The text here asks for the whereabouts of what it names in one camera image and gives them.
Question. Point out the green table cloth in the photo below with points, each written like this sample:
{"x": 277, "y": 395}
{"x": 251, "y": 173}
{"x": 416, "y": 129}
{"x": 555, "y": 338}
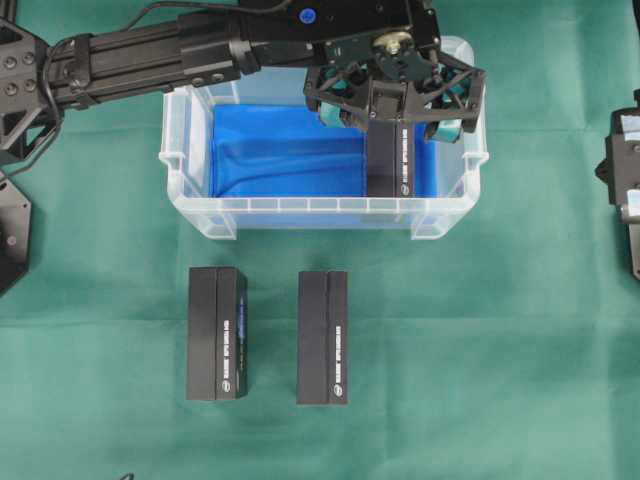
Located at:
{"x": 508, "y": 349}

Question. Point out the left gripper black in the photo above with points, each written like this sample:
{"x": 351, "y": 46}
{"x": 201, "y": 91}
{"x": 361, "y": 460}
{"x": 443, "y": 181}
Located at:
{"x": 397, "y": 75}

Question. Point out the black box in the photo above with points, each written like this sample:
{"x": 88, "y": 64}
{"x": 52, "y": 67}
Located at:
{"x": 322, "y": 338}
{"x": 400, "y": 162}
{"x": 217, "y": 334}

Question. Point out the blue liner in case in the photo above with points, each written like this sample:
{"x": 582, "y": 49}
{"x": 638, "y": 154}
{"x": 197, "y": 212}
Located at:
{"x": 286, "y": 151}

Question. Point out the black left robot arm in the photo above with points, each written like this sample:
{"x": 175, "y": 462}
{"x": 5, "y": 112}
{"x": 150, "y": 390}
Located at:
{"x": 209, "y": 44}

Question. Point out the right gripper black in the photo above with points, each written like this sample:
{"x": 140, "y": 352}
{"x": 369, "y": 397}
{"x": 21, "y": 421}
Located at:
{"x": 619, "y": 170}

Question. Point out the clear plastic storage case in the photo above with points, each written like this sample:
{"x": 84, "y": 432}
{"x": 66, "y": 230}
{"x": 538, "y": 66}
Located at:
{"x": 186, "y": 152}

